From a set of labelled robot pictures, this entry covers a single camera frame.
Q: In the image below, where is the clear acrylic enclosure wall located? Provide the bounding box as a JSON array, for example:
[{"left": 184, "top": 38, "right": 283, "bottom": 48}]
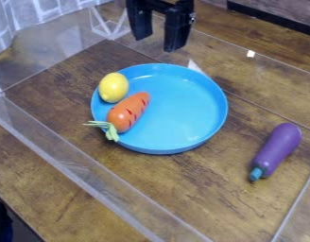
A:
[{"left": 0, "top": 2, "right": 310, "bottom": 242}]

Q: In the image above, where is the orange toy carrot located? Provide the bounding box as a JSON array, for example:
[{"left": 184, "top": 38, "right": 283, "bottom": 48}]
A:
[{"left": 84, "top": 92, "right": 150, "bottom": 142}]

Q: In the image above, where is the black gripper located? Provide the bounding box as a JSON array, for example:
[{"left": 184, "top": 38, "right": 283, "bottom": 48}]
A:
[{"left": 126, "top": 0, "right": 195, "bottom": 52}]

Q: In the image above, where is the blue round tray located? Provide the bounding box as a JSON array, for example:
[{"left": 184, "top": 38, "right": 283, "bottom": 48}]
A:
[{"left": 88, "top": 62, "right": 228, "bottom": 156}]

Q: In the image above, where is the purple toy eggplant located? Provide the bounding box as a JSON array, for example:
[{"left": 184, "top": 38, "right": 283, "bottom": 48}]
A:
[{"left": 248, "top": 123, "right": 300, "bottom": 182}]

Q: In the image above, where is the yellow toy lemon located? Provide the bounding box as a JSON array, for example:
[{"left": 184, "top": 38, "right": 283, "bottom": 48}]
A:
[{"left": 98, "top": 73, "right": 128, "bottom": 103}]

